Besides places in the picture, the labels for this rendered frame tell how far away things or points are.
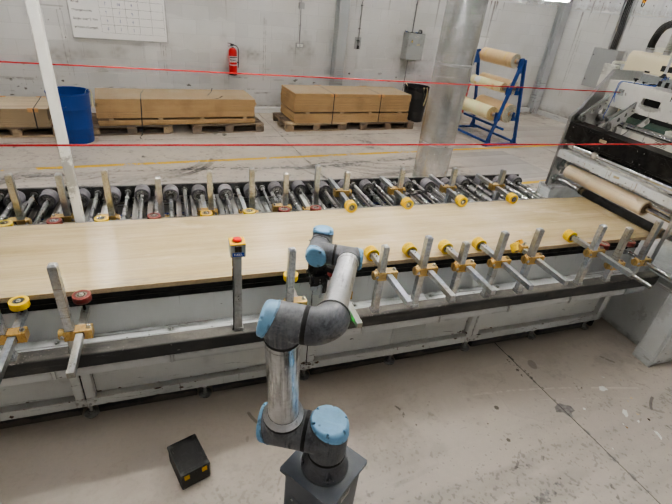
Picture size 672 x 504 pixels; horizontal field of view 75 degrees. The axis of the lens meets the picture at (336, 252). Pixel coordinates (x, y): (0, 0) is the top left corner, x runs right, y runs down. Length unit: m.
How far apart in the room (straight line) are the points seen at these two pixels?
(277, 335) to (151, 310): 1.29
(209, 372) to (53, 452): 0.87
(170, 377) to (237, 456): 0.61
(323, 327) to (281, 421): 0.53
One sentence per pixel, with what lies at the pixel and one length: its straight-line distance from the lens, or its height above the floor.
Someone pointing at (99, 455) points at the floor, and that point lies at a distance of 2.86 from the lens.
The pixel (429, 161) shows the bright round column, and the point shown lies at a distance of 6.23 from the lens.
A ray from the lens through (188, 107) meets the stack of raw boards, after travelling 7.74.
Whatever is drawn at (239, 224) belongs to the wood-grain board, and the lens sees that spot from 2.87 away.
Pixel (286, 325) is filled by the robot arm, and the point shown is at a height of 1.41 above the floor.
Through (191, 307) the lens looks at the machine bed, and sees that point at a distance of 2.48.
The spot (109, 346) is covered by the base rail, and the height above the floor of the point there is 0.70.
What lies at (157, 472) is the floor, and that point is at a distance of 2.72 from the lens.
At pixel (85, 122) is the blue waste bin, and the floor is 0.31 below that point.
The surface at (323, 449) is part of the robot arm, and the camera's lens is 1.76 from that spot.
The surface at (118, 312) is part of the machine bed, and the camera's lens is 2.49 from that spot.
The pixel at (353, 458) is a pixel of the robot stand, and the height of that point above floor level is 0.60.
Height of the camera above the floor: 2.23
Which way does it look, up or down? 31 degrees down
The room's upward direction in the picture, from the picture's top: 7 degrees clockwise
